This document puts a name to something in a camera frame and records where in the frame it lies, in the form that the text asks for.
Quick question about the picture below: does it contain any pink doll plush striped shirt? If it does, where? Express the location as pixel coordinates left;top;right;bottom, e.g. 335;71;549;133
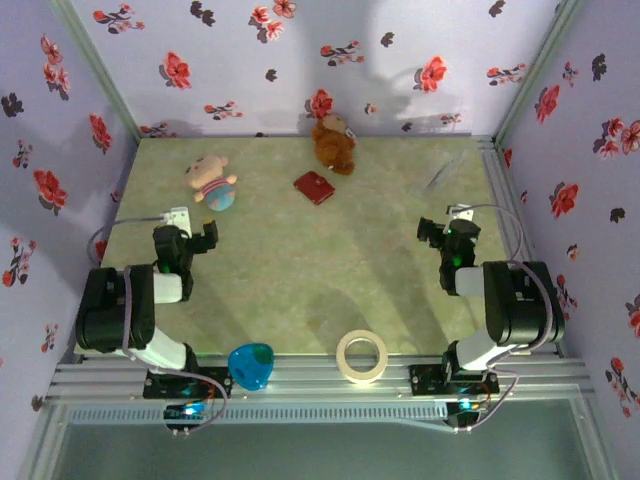
186;154;239;213

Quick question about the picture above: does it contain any aluminium corner post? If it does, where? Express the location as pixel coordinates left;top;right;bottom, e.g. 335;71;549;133
52;0;142;142
493;0;589;147

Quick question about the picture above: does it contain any long aluminium frame rail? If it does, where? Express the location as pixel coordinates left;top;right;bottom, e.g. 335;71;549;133
47;353;594;401

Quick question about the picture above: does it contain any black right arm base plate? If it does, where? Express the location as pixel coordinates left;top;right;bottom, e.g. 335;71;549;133
408;363;500;397

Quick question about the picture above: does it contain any grey left arm cable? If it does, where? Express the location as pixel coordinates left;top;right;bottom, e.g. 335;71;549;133
88;213;230;432

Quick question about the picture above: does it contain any grey slotted cable duct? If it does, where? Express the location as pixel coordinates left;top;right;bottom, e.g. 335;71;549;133
67;403;449;425

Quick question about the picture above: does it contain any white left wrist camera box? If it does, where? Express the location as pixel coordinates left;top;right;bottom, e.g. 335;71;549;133
159;206;192;236

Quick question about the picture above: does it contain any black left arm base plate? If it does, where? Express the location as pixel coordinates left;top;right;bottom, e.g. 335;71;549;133
143;366;234;400

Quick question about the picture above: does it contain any clear acrylic card stand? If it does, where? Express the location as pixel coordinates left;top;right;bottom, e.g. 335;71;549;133
424;149;469;191

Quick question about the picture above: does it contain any brown teddy bear plush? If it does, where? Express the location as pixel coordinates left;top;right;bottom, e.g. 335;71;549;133
310;113;359;177

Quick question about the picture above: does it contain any red leather card holder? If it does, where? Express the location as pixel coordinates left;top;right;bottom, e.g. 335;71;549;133
292;170;337;206

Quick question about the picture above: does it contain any beige masking tape roll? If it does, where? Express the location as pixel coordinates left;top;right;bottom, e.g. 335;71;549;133
335;329;389;386

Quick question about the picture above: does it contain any short aluminium frame rail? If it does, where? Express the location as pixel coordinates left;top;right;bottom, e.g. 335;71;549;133
474;135;564;359

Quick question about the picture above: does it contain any blue translucent plastic toy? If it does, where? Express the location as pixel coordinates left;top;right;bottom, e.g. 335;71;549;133
227;342;276;392

